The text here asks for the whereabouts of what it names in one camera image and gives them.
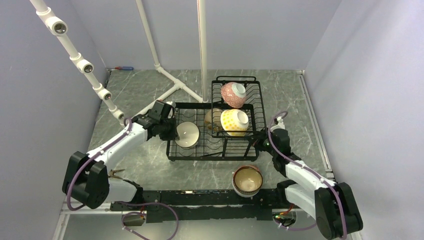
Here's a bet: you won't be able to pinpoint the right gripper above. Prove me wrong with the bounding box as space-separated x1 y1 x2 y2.
246 126 278 157

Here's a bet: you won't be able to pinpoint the teal white bowl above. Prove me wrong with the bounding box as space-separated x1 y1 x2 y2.
175 121 200 149

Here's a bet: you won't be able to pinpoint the blue yellow patterned bowl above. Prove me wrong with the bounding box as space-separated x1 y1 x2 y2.
220 108 249 137

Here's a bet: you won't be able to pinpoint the brown glazed bowl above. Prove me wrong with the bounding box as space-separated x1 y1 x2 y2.
231 165 264 198

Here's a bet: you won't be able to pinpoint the red patterned bowl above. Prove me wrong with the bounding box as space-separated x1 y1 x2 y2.
221 82 247 109

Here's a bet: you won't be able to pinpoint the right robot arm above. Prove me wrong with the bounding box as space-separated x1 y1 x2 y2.
248 128 364 240

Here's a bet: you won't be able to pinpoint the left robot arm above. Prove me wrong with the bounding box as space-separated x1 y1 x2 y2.
62 100 179 211

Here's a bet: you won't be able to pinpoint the red blue screwdriver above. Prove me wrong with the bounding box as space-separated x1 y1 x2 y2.
114 66 134 71

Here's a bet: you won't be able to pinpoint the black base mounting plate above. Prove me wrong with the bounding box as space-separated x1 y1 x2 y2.
110 188 290 223

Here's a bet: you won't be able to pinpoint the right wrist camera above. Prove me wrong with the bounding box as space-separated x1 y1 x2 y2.
270 116 286 132

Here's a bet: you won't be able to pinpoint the black wire dish rack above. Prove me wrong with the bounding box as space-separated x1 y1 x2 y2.
166 75 266 162

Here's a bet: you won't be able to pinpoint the yellow handled pliers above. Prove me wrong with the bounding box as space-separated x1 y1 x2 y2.
108 169 125 180

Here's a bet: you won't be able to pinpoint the aluminium rail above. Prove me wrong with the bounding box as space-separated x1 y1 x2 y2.
60 190 353 215

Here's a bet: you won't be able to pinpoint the white PVC pipe frame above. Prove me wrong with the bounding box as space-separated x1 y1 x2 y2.
29 0 209 126

